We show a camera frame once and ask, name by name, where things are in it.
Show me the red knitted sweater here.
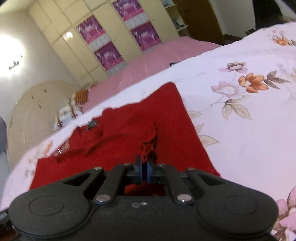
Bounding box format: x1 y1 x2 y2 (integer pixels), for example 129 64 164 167
31 83 218 189

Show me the cream arched headboard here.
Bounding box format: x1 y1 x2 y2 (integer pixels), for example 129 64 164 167
8 80 79 169

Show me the grey window curtain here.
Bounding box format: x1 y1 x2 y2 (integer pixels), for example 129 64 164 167
0 118 7 154

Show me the white patterned pillow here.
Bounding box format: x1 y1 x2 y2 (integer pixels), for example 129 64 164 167
53 95 83 132

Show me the white floral quilt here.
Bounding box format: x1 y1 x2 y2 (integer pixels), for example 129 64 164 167
1 22 295 240

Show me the orange checked pillow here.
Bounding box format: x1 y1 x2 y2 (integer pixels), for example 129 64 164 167
74 89 88 104

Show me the purple poster lower left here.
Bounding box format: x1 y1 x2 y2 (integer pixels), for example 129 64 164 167
94 42 123 71

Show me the purple poster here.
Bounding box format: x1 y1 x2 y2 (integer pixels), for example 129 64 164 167
131 22 162 51
112 0 144 21
94 42 123 71
76 16 105 44

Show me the pink bed sheet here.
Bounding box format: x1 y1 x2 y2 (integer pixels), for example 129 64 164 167
81 37 220 113

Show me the cream wardrobe with doors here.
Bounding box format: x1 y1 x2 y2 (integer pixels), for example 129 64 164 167
29 1 179 87

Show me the purple poster upper left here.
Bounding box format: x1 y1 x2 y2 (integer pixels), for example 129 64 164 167
76 16 105 44

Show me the brown wooden door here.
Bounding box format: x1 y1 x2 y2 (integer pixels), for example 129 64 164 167
174 0 224 45

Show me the cream open shelf unit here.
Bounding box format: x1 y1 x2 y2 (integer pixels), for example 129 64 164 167
160 0 190 37

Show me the purple poster lower right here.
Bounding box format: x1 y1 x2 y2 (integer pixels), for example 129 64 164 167
131 22 162 51

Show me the purple poster upper right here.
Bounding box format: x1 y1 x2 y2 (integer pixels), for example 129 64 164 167
112 0 144 21

